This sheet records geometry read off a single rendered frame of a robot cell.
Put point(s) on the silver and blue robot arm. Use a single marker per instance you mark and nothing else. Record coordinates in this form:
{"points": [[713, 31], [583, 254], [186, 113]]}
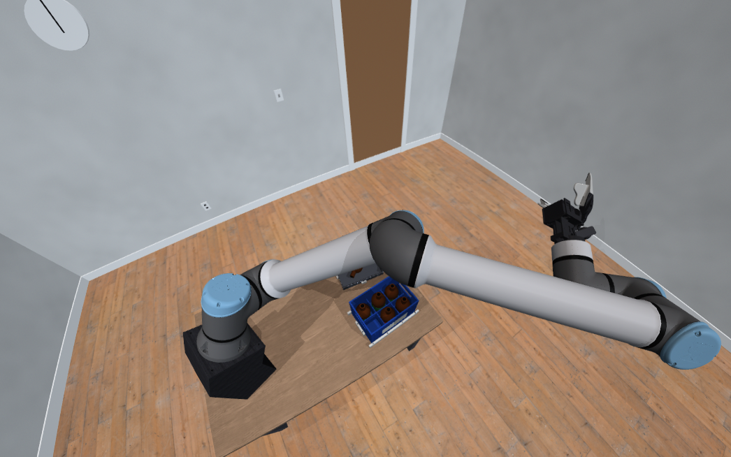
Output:
{"points": [[575, 296]]}

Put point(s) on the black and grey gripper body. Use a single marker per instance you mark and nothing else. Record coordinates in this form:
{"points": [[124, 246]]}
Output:
{"points": [[571, 221]]}

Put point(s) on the grey flat bar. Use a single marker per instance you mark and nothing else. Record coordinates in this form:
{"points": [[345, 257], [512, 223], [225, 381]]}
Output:
{"points": [[387, 333]]}

